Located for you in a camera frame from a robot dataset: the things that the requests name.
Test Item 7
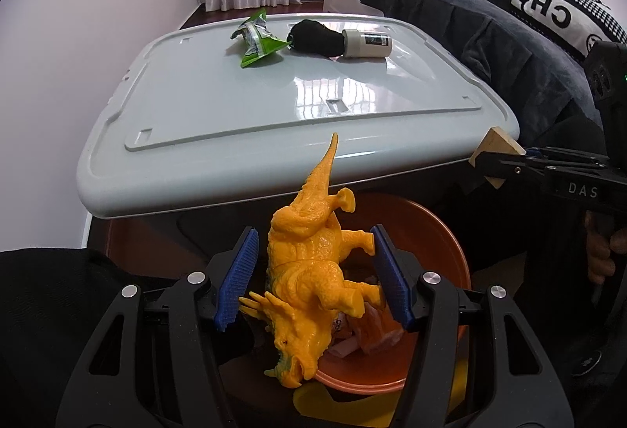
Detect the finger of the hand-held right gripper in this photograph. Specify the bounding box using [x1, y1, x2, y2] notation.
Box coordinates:
[524, 146, 611, 168]
[468, 148, 555, 181]

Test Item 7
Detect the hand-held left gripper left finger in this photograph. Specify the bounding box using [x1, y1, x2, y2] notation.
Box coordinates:
[59, 227, 260, 428]

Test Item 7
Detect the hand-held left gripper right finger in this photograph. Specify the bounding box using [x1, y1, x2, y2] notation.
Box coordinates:
[370, 225, 574, 428]

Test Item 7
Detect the wooden block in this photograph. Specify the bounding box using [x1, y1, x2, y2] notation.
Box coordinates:
[469, 127, 525, 190]

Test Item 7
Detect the orange plastic basin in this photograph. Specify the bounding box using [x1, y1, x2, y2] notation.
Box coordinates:
[313, 192, 473, 397]

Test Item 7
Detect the yellow dinosaur toy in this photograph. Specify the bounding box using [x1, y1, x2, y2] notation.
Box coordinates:
[238, 132, 379, 390]

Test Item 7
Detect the person's right hand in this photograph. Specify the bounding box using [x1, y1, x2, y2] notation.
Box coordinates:
[584, 211, 627, 287]

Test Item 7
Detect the black and white printed cloth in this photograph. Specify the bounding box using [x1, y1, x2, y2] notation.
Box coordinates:
[509, 0, 627, 63]

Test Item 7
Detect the person's right leg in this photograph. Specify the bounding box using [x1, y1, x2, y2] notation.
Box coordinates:
[441, 114, 627, 428]

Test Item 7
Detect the dark blue blanket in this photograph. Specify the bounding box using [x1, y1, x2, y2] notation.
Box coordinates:
[317, 0, 608, 149]

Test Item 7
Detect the grey plastic bin lid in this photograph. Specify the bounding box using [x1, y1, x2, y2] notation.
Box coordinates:
[76, 14, 520, 262]

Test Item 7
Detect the white jar with dark label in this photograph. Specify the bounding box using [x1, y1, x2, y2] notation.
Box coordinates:
[340, 29, 393, 60]

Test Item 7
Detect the green snack wrapper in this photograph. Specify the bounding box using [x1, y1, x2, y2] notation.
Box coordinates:
[231, 8, 292, 69]

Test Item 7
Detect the black sock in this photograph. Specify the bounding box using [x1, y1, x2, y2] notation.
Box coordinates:
[286, 19, 344, 58]

